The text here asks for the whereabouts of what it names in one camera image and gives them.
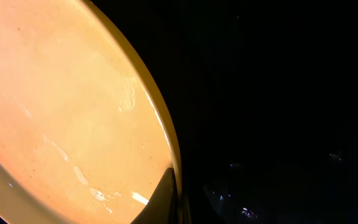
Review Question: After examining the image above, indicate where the round black tray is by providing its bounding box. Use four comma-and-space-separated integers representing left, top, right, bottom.
96, 1, 358, 223

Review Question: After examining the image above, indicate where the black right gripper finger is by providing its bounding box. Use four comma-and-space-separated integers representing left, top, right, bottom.
131, 167, 178, 224

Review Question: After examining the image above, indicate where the yellow plate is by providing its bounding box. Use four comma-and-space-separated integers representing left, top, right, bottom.
0, 0, 183, 223

